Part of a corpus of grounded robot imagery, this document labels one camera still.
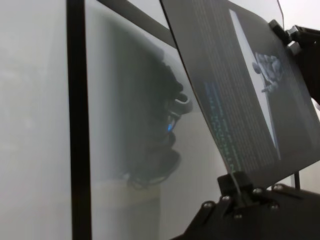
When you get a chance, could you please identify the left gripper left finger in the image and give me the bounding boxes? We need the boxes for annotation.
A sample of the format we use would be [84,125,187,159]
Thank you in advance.
[216,173,240,201]

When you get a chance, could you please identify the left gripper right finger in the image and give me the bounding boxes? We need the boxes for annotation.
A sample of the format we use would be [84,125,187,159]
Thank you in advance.
[234,171,256,209]

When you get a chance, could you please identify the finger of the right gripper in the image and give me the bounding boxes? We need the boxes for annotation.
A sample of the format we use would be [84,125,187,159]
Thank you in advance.
[268,19,301,55]

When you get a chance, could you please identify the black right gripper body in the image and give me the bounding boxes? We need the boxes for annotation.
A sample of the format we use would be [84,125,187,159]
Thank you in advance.
[291,24,320,107]

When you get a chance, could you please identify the black company introduction poster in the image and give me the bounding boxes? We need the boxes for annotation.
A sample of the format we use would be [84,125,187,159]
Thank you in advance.
[159,0,320,189]

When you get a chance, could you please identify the grey right gripper cable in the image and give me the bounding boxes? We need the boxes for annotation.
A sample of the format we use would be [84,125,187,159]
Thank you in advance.
[276,0,287,32]

